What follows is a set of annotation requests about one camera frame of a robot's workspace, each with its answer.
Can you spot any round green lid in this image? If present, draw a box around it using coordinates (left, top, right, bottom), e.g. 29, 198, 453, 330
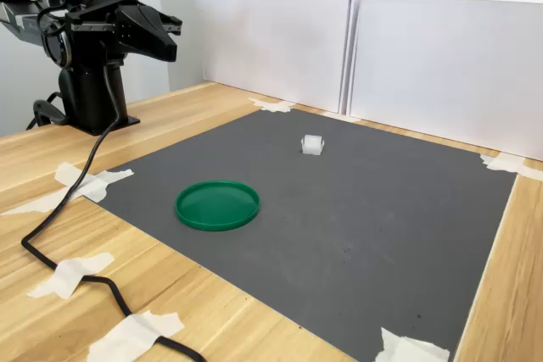
174, 179, 261, 233

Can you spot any white tape piece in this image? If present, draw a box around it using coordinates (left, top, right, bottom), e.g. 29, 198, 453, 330
87, 309, 186, 362
248, 97, 297, 114
27, 251, 115, 300
372, 326, 451, 362
0, 161, 135, 217
479, 152, 543, 181

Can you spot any white partition board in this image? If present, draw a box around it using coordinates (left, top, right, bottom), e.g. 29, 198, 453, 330
190, 0, 366, 115
348, 0, 543, 162

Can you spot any dark grey mat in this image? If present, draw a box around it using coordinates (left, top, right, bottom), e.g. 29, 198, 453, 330
82, 107, 519, 362

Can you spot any black table clamp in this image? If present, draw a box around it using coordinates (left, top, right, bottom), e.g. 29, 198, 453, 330
25, 90, 71, 131

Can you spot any small white plastic terminal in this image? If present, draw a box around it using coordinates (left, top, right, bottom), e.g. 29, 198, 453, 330
299, 133, 327, 156

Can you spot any black camera cable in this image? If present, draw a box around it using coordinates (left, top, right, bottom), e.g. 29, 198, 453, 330
20, 63, 209, 362

